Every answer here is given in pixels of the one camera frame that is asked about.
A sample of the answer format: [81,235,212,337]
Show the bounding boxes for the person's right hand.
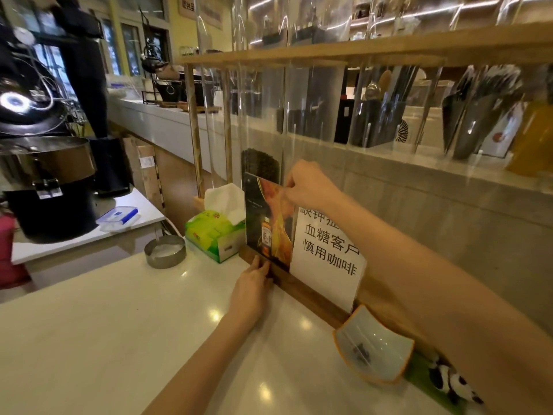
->
[283,160,343,213]

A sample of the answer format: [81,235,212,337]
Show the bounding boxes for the person's left hand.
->
[228,255,275,325]

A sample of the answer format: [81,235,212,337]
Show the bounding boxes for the dark advert sign card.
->
[242,172,297,271]

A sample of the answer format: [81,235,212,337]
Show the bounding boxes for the person's left forearm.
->
[143,314,260,415]

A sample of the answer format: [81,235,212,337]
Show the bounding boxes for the person's right forearm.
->
[322,186,553,415]

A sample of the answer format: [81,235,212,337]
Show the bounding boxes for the dark coffee beans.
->
[240,148,281,184]

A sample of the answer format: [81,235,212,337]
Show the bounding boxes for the green tissue box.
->
[185,210,246,264]

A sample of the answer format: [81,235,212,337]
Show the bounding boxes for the white paper notice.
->
[289,205,368,314]

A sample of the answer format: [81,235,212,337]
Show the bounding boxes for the white tissue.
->
[204,183,246,225]

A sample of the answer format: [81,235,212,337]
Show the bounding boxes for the row of clear glass tubes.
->
[194,0,553,186]

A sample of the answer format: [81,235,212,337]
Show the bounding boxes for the round metal ashtray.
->
[144,235,187,269]

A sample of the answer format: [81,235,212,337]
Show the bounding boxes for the black utensil holder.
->
[349,65,417,148]

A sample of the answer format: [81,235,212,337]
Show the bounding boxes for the white dish with orange rim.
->
[332,304,415,386]

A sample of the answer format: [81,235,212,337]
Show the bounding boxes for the white counter ledge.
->
[108,97,553,227]

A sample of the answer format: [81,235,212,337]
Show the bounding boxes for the brown cardboard box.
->
[123,136,165,212]

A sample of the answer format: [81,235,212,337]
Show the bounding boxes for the clear container with blue lid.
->
[96,206,141,233]

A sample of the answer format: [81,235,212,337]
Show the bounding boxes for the white side table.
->
[11,188,167,291]

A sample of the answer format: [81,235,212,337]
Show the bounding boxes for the grey cone utensil holder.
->
[442,65,524,161]

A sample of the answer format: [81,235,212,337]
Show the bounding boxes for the black teapot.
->
[140,36,170,75]

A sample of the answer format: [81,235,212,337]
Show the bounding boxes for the green mat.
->
[404,352,469,415]

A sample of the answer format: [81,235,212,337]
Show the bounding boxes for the white carton with red label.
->
[480,103,526,159]

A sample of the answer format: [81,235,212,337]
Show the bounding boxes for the panda figurine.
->
[428,354,485,407]

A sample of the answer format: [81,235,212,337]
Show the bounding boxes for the black exhaust pipe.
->
[51,0,133,197]

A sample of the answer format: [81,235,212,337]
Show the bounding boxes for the black steel coffee roaster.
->
[0,21,98,244]

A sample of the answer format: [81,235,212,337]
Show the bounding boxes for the orange bottle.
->
[505,99,553,178]

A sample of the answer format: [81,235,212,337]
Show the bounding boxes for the pink object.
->
[0,212,32,290]

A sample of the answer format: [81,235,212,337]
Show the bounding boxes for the wooden rack frame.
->
[179,21,553,212]

